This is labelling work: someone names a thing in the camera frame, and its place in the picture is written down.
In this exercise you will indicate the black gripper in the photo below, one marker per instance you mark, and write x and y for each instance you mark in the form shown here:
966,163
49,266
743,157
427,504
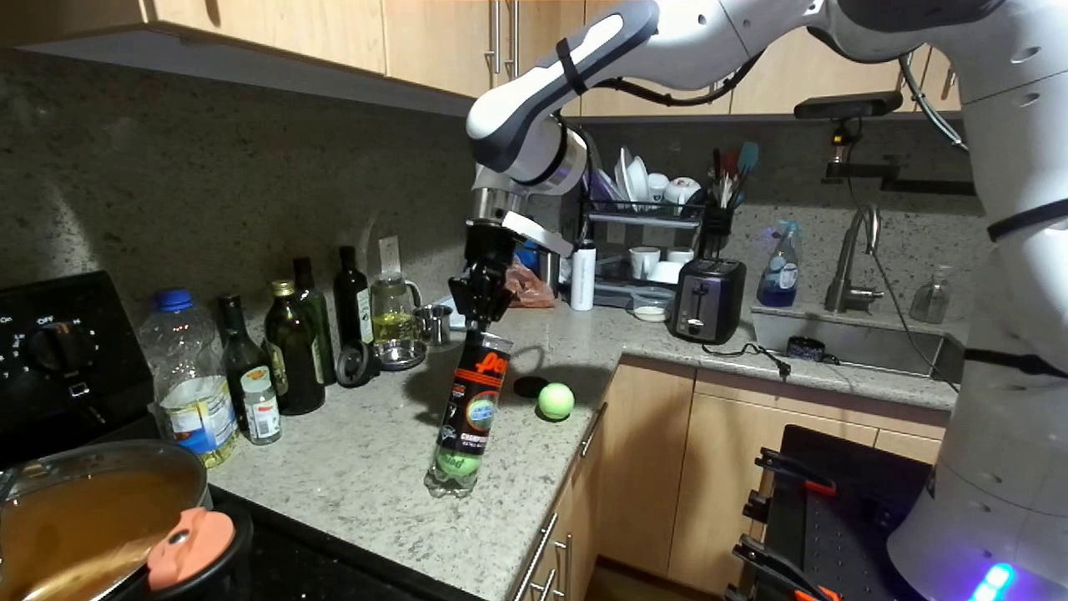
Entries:
481,283

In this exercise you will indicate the green tennis ball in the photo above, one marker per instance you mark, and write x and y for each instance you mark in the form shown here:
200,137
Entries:
554,401

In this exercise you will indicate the small steel bowl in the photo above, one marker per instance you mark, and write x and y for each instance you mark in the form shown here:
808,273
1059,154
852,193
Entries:
398,350

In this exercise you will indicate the glass olive oil cruet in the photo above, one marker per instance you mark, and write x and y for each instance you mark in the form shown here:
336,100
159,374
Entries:
395,299

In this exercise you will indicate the black wine bottle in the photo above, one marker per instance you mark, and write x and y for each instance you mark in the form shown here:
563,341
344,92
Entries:
347,301

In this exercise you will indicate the tall dark glass bottle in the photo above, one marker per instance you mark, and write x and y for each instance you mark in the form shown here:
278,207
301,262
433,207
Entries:
316,311

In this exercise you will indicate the dish drying rack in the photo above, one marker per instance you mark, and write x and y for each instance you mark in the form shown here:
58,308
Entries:
656,228

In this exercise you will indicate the dark green oil bottle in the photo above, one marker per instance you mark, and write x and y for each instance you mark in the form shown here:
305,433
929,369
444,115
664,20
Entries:
293,348

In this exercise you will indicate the black toaster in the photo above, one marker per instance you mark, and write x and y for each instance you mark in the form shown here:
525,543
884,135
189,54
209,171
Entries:
710,299

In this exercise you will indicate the wooden upper cabinets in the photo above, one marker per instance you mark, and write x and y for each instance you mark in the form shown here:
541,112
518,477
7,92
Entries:
418,54

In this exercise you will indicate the dark wine bottle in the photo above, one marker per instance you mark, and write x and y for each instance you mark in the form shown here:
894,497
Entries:
239,348

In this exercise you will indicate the small jar white label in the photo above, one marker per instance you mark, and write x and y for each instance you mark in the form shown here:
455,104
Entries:
262,405

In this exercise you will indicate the wooden lower cabinet drawers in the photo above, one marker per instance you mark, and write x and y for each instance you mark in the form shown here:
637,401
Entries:
673,463

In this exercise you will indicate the blue spray bottle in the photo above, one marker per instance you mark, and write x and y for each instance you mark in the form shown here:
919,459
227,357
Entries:
781,272

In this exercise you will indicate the large clear water bottle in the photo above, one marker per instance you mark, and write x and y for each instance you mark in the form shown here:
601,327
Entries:
190,387

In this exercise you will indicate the chrome sink faucet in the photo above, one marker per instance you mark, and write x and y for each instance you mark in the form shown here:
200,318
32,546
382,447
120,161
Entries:
863,233

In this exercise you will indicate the black kitchen stove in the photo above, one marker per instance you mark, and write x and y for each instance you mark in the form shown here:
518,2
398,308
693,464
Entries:
70,374

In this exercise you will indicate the black cooking pot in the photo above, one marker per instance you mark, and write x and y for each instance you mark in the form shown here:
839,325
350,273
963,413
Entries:
116,522

